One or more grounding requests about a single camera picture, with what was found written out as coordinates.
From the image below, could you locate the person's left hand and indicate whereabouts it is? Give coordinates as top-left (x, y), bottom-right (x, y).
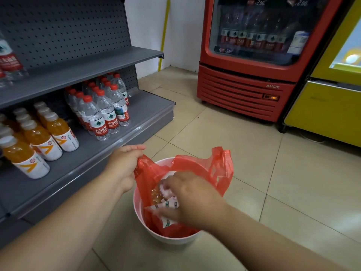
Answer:
top-left (104, 145), bottom-right (146, 194)

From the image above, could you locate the person's right hand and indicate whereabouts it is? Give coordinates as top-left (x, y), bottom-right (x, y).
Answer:
top-left (154, 171), bottom-right (229, 232)

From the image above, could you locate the orange juice bottle white cap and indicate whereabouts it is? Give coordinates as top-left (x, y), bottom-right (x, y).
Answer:
top-left (149, 172), bottom-right (181, 227)

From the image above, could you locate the red plastic bag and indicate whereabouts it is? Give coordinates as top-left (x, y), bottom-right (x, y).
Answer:
top-left (134, 147), bottom-right (234, 239)

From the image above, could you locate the person's right forearm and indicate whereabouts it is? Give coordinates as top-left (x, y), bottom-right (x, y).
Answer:
top-left (207, 204), bottom-right (349, 271)

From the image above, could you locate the person's left forearm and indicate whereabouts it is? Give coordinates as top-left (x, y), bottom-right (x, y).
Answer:
top-left (0, 166), bottom-right (125, 271)

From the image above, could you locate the pink plastic bucket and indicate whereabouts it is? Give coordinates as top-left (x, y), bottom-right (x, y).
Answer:
top-left (133, 157), bottom-right (227, 246)

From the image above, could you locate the group of red-capped water bottles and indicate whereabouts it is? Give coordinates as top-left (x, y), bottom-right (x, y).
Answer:
top-left (64, 72), bottom-right (131, 142)

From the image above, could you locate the group of orange juice bottles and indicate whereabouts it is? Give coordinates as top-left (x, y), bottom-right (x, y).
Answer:
top-left (0, 101), bottom-right (80, 180)

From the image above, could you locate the grey metal shelf unit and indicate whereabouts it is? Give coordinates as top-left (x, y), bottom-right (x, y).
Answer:
top-left (0, 0), bottom-right (176, 249)

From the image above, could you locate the red drinks fridge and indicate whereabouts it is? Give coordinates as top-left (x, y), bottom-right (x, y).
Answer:
top-left (196, 0), bottom-right (348, 123)

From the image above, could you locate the yellow pole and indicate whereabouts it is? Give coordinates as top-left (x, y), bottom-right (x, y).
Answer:
top-left (157, 0), bottom-right (171, 72)

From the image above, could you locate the large water bottle red label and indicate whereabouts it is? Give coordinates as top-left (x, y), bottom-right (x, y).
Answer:
top-left (0, 31), bottom-right (29, 88)

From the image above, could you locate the row of bottles in fridge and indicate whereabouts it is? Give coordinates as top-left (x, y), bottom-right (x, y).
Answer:
top-left (218, 5), bottom-right (288, 53)

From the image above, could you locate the yellow drinks fridge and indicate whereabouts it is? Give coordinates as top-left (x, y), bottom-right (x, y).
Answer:
top-left (279, 0), bottom-right (361, 149)

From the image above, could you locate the white label card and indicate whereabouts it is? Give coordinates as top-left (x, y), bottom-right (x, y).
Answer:
top-left (286, 30), bottom-right (310, 56)

